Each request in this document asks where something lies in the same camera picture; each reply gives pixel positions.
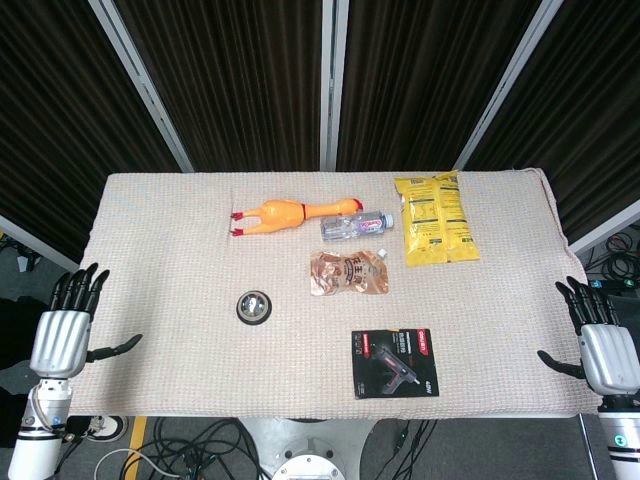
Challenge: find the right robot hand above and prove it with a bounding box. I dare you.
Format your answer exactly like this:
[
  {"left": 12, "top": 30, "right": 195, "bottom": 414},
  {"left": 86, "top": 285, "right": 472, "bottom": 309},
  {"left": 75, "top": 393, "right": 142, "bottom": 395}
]
[{"left": 537, "top": 275, "right": 640, "bottom": 397}]

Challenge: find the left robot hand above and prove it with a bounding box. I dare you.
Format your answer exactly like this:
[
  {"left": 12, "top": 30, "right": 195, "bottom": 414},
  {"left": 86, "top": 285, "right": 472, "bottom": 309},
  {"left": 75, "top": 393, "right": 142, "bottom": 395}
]
[{"left": 29, "top": 262, "right": 144, "bottom": 379}]

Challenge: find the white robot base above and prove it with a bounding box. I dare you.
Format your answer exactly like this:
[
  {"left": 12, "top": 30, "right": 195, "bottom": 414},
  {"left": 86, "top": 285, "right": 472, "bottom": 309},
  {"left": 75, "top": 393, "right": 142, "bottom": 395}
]
[{"left": 241, "top": 416, "right": 376, "bottom": 480}]

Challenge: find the round white floor socket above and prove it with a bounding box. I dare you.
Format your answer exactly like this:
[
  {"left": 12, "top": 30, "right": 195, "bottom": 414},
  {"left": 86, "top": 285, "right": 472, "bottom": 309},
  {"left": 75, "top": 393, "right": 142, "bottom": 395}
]
[{"left": 87, "top": 415, "right": 130, "bottom": 443}]

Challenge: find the beige woven table cloth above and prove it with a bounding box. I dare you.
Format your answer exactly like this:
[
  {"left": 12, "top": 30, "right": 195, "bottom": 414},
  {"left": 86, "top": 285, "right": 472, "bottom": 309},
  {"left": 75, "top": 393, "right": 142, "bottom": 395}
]
[{"left": 63, "top": 169, "right": 599, "bottom": 420}]

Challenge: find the black glue gun package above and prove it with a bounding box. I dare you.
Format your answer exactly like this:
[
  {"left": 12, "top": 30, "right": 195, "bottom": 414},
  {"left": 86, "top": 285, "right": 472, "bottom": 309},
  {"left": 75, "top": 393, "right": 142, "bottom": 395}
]
[{"left": 351, "top": 328, "right": 441, "bottom": 400}]

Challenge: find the yellow snack bag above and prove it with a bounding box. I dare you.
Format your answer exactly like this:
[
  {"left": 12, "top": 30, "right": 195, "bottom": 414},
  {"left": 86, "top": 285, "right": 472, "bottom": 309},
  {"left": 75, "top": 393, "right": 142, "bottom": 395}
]
[{"left": 393, "top": 170, "right": 482, "bottom": 269}]

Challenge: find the yellow rubber chicken toy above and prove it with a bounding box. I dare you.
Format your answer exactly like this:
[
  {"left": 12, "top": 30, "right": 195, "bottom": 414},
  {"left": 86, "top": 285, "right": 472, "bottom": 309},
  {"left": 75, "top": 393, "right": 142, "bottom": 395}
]
[{"left": 229, "top": 197, "right": 364, "bottom": 239}]

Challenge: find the brown spouted sauce pouch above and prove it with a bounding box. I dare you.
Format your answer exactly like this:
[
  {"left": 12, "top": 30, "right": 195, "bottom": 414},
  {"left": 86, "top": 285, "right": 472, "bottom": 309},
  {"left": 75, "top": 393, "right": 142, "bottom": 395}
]
[{"left": 309, "top": 248, "right": 390, "bottom": 297}]

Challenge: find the clear plastic water bottle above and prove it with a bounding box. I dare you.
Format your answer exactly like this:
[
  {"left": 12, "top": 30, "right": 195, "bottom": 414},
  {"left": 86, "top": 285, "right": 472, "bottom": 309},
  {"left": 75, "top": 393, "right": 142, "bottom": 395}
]
[{"left": 320, "top": 212, "right": 395, "bottom": 243}]

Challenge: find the white cable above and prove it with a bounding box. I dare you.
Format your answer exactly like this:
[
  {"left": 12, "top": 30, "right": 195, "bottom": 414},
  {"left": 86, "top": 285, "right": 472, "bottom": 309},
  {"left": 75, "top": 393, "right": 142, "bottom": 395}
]
[{"left": 93, "top": 448, "right": 175, "bottom": 480}]

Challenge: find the black cable bundle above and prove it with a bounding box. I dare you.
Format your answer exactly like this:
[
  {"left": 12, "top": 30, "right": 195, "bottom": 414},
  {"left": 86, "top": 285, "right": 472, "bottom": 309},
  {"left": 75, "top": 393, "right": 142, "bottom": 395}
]
[{"left": 134, "top": 417, "right": 274, "bottom": 480}]

